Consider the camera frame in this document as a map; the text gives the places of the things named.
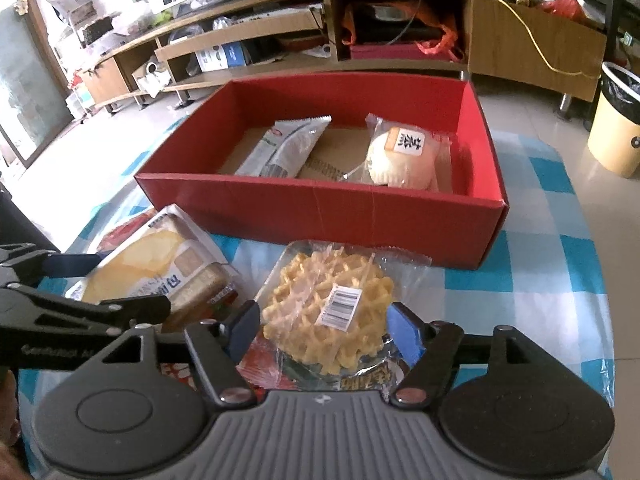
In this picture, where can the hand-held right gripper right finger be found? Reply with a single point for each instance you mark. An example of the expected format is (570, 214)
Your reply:
(404, 332)

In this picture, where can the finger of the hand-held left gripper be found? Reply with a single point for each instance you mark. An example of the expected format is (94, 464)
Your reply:
(75, 264)
(130, 310)

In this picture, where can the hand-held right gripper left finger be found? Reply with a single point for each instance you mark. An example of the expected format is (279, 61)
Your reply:
(246, 327)

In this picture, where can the sliced bread packet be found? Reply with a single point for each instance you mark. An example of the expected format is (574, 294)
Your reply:
(150, 265)

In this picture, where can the yellow waffle packet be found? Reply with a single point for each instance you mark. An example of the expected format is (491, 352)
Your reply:
(310, 300)

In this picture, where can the red cardboard box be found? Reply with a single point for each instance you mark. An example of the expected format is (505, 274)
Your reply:
(300, 210)

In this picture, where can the white long snack packet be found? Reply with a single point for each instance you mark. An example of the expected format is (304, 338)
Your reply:
(280, 152)

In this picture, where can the person's left hand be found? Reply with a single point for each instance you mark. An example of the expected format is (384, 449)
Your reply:
(7, 420)

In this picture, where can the blue white checkered tablecloth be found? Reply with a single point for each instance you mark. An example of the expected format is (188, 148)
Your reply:
(540, 240)

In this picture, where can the steamed bun packet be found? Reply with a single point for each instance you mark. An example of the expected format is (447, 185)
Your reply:
(395, 165)

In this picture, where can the white storage rack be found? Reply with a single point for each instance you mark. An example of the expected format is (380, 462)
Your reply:
(80, 90)

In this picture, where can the white plastic bag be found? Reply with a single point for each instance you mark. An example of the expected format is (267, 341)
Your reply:
(150, 79)

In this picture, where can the blue white carton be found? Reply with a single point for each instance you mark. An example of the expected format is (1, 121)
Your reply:
(220, 57)

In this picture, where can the flat red box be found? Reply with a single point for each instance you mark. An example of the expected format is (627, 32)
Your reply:
(380, 52)

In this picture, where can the cream trash bin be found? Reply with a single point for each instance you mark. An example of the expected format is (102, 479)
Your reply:
(610, 135)

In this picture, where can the orange plastic bag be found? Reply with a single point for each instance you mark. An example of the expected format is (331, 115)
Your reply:
(440, 40)

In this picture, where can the silver set-top box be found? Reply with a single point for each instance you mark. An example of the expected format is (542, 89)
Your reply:
(280, 14)

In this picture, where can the wooden television stand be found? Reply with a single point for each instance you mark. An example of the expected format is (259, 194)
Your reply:
(520, 35)

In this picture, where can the red plastic bag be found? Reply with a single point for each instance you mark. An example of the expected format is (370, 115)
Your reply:
(560, 7)

